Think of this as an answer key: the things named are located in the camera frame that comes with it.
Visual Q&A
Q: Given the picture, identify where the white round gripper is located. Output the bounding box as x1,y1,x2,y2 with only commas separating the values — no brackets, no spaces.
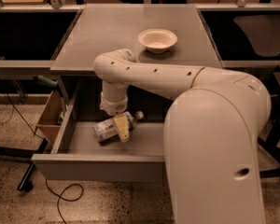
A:
100,94,129,142

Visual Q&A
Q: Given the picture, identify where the blue plastic bottle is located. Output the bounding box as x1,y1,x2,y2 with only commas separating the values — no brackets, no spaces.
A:
92,111,144,142

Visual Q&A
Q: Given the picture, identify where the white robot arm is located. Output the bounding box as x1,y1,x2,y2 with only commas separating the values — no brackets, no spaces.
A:
93,49,272,224

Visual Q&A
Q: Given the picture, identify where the grey open top drawer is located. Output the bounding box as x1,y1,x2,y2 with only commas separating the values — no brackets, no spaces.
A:
32,80,172,182

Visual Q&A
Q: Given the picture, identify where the grey drawer cabinet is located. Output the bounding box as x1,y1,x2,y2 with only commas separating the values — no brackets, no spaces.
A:
49,3,225,123

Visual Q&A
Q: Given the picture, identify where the brown cardboard box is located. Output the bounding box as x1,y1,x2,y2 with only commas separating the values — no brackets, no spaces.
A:
35,91,63,145

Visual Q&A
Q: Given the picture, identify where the white paper bowl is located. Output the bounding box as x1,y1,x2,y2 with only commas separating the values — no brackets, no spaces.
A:
138,29,177,54

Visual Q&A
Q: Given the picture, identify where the grey left desk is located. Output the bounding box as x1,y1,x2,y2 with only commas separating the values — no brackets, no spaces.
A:
0,5,83,193

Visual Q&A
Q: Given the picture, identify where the grey desk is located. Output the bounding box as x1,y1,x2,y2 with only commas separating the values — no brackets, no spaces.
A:
196,4,280,76
0,5,83,193

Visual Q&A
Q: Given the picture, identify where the grey right desk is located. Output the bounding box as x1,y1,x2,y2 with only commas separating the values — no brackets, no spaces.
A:
196,4,280,76

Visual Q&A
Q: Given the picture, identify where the black office chair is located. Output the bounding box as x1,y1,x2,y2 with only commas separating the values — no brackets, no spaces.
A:
234,14,280,178

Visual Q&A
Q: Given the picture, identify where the green handled tool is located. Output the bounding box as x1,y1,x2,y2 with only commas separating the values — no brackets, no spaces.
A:
34,75,58,90

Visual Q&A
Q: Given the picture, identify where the black floor cable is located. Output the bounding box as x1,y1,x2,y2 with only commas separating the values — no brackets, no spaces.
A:
45,179,85,224

